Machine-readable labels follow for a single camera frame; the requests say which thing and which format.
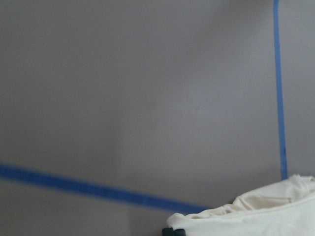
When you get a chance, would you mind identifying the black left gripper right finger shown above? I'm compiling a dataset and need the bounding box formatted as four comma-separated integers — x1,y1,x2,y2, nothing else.
174,229,186,236

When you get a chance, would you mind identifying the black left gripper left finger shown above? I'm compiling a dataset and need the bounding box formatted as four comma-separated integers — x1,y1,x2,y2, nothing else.
162,228,174,236

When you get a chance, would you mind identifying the cream long-sleeve graphic shirt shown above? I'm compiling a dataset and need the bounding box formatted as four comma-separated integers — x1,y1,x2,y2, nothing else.
167,175,315,236

